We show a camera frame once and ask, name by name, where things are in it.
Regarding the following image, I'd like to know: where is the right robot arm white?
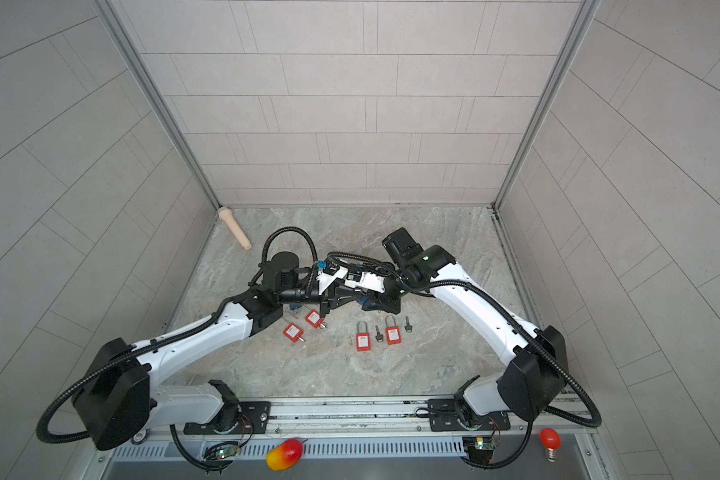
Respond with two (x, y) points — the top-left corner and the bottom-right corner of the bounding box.
(316, 228), (602, 428)

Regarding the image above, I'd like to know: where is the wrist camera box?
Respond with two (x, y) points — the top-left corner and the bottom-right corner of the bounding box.
(317, 261), (348, 295)
(344, 271), (389, 293)

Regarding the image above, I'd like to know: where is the red light bulb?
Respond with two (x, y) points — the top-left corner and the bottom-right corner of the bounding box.
(539, 428), (562, 463)

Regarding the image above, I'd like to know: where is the red padlock with label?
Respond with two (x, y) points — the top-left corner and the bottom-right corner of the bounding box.
(355, 321), (371, 352)

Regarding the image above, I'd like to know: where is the red yellow mango toy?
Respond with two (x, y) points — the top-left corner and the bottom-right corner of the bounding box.
(266, 439), (304, 472)

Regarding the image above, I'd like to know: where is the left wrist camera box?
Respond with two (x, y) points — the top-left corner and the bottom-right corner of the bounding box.
(317, 261), (348, 295)

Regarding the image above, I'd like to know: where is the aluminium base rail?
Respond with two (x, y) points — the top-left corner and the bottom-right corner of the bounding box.
(85, 395), (613, 479)

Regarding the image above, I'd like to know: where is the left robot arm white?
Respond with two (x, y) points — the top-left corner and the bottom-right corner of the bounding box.
(35, 226), (392, 450)

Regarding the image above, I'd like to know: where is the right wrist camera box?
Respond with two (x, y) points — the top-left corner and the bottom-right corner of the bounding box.
(344, 271), (389, 293)

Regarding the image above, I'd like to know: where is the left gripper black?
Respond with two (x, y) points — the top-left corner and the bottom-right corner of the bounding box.
(275, 280), (361, 322)

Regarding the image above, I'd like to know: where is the beige cylinder peg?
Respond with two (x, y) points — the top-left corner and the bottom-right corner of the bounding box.
(217, 207), (252, 251)

